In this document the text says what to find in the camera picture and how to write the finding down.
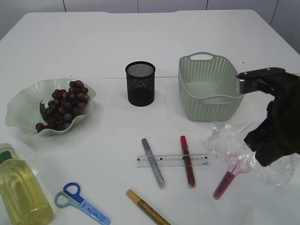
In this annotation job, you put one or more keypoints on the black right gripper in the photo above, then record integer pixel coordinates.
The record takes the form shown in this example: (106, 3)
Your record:
(279, 134)

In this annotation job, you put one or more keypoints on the clear plastic sheet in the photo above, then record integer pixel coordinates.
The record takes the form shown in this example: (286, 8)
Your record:
(227, 139)

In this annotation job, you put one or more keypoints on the pink safety scissors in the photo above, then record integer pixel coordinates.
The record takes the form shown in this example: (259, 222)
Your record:
(236, 166)

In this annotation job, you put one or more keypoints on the purple artificial grape bunch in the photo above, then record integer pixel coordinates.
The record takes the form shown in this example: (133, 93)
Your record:
(64, 107)

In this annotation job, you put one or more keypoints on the yellow oil bottle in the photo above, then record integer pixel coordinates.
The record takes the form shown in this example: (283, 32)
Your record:
(25, 201)

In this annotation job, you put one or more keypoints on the green plastic woven basket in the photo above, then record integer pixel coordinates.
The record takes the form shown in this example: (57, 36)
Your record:
(208, 88)

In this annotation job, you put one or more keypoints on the red glitter pen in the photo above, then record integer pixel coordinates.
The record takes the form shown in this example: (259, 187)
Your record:
(187, 161)

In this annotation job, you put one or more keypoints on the silver glitter pen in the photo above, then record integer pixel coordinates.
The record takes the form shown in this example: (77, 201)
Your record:
(155, 168)

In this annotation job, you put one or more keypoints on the clear plastic ruler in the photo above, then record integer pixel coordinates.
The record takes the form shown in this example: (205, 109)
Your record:
(173, 160)

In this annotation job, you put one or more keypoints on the gold glitter pen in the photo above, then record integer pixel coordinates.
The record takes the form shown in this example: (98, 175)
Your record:
(146, 209)

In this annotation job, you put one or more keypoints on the black mesh pen holder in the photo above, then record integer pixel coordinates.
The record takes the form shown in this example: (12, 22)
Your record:
(140, 83)

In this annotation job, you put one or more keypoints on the green wavy plastic plate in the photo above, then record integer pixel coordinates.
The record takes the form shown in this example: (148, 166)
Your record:
(23, 110)

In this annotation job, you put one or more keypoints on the blue safety scissors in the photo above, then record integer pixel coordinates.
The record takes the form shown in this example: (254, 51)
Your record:
(80, 203)

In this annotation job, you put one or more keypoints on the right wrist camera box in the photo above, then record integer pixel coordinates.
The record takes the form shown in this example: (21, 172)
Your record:
(247, 82)

